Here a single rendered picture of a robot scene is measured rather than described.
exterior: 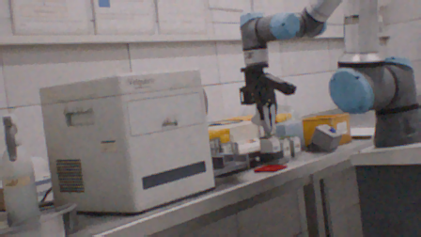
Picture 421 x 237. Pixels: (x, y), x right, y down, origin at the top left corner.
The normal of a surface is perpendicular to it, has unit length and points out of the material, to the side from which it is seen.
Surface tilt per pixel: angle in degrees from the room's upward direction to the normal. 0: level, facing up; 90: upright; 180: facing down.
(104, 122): 90
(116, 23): 94
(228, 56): 90
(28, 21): 92
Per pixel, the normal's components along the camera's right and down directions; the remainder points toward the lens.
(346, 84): -0.74, 0.27
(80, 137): -0.60, 0.11
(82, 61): 0.79, -0.07
